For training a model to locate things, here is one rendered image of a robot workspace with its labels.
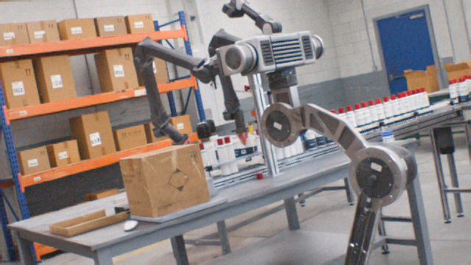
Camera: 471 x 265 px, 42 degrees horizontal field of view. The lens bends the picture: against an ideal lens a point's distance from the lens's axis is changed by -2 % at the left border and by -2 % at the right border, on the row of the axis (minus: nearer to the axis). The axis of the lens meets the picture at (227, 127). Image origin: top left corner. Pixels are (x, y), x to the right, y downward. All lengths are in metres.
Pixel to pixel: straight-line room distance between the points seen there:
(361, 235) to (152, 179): 0.92
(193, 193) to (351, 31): 9.35
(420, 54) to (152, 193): 8.90
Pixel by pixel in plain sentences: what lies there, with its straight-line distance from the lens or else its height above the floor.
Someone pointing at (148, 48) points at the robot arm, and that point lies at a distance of 2.89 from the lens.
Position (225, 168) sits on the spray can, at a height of 0.92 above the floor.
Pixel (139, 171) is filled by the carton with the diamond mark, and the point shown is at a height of 1.06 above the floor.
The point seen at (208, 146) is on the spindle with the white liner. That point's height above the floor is 1.04.
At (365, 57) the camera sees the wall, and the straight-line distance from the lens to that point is 11.80.
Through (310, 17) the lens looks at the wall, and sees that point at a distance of 11.67.
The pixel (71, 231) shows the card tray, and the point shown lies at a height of 0.85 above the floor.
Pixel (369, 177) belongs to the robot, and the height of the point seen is 0.88.
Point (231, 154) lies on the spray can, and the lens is 3.39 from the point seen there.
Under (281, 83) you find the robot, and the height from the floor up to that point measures 1.31.
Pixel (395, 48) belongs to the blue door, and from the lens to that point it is 11.42.
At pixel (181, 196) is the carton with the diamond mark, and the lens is 2.77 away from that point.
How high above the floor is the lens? 1.31
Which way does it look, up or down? 3 degrees down
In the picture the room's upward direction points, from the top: 12 degrees counter-clockwise
